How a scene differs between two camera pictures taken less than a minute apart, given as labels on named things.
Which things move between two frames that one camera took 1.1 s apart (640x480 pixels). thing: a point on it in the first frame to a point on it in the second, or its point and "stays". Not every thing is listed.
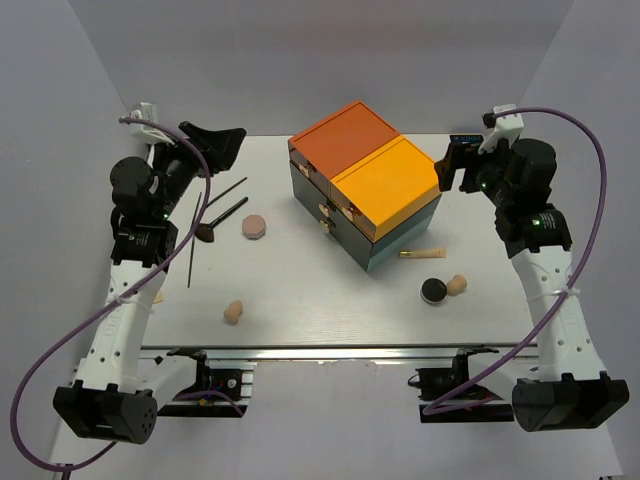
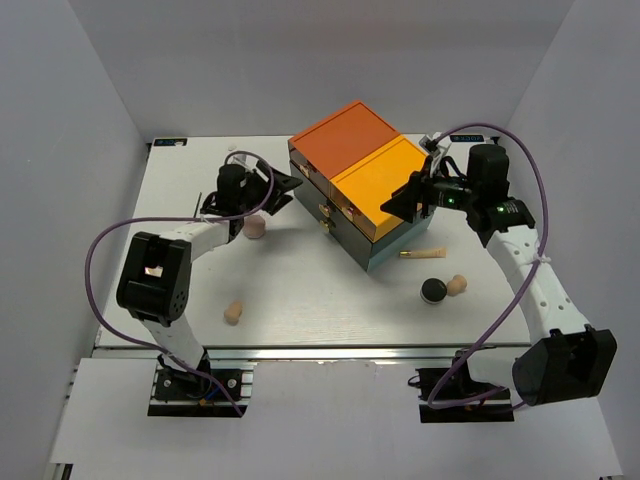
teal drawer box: [388, 245] stays
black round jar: [433, 290] stays
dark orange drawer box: [331, 146] stays
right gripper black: [456, 158] to [419, 189]
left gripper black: [220, 147] to [281, 183]
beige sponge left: [232, 312] stays
